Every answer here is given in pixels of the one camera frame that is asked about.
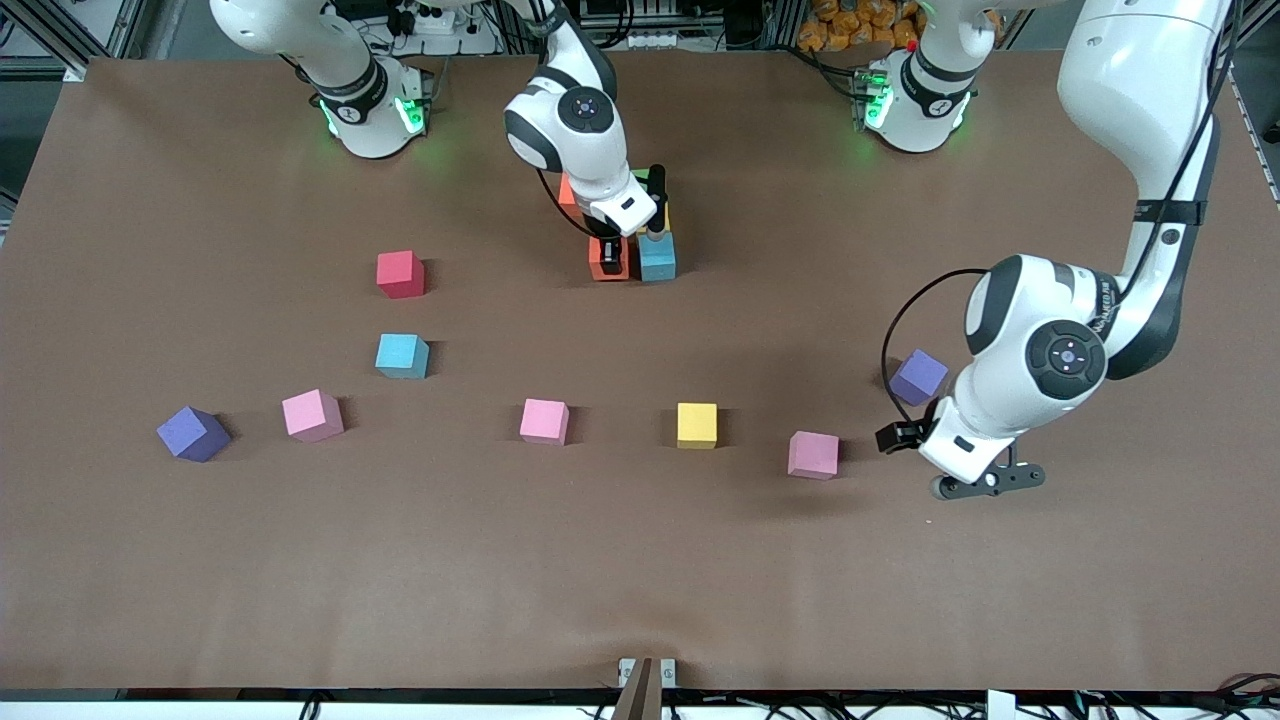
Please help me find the white power strip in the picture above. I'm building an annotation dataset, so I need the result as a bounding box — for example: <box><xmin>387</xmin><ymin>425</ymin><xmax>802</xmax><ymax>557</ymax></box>
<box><xmin>385</xmin><ymin>0</ymin><xmax>501</xmax><ymax>56</ymax></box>
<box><xmin>620</xmin><ymin>28</ymin><xmax>706</xmax><ymax>51</ymax></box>

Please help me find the pink foam cube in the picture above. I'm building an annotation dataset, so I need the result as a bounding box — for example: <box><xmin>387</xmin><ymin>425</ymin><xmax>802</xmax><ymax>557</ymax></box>
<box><xmin>281</xmin><ymin>389</ymin><xmax>345</xmax><ymax>443</ymax></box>
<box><xmin>519</xmin><ymin>398</ymin><xmax>570</xmax><ymax>446</ymax></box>
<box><xmin>787</xmin><ymin>430</ymin><xmax>841</xmax><ymax>481</ymax></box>

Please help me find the pile of orange bags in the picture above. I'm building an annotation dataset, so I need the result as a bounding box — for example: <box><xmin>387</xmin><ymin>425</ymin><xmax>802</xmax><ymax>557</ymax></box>
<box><xmin>797</xmin><ymin>0</ymin><xmax>926</xmax><ymax>53</ymax></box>

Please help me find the purple foam cube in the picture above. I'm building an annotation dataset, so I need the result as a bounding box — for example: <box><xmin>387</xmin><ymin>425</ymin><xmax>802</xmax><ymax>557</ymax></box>
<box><xmin>889</xmin><ymin>348</ymin><xmax>949</xmax><ymax>407</ymax></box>
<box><xmin>156</xmin><ymin>406</ymin><xmax>232</xmax><ymax>463</ymax></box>

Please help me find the silver metal bracket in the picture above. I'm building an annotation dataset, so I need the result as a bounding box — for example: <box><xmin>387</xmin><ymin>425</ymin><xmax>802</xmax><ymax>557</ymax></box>
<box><xmin>618</xmin><ymin>657</ymin><xmax>678</xmax><ymax>689</ymax></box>

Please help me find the brown vertical bar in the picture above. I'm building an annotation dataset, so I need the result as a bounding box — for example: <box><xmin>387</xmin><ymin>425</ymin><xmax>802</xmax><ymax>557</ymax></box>
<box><xmin>611</xmin><ymin>657</ymin><xmax>665</xmax><ymax>720</ymax></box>

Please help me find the dark red cable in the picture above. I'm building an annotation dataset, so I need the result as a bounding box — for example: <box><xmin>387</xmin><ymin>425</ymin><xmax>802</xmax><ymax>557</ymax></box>
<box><xmin>1215</xmin><ymin>672</ymin><xmax>1280</xmax><ymax>701</ymax></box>

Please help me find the red foam cube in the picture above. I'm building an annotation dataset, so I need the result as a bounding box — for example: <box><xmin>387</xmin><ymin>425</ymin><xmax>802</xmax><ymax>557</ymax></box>
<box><xmin>376</xmin><ymin>250</ymin><xmax>426</xmax><ymax>300</ymax></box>

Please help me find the aluminium frame profile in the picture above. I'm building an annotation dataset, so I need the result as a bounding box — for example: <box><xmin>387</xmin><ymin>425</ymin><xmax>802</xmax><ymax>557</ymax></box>
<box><xmin>1215</xmin><ymin>0</ymin><xmax>1280</xmax><ymax>71</ymax></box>
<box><xmin>0</xmin><ymin>0</ymin><xmax>91</xmax><ymax>83</ymax></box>

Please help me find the blue foam cube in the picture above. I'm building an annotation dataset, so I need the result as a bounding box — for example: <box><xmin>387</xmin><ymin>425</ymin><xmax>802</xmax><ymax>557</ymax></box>
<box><xmin>638</xmin><ymin>233</ymin><xmax>678</xmax><ymax>283</ymax></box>
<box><xmin>375</xmin><ymin>333</ymin><xmax>431</xmax><ymax>380</ymax></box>

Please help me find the brown paper table cover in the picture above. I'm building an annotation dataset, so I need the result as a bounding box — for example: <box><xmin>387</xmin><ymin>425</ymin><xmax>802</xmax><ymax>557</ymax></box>
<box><xmin>0</xmin><ymin>48</ymin><xmax>1280</xmax><ymax>693</ymax></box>

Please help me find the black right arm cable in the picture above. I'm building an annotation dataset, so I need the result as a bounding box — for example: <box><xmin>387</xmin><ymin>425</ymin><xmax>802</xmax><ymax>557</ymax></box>
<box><xmin>535</xmin><ymin>165</ymin><xmax>606</xmax><ymax>241</ymax></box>

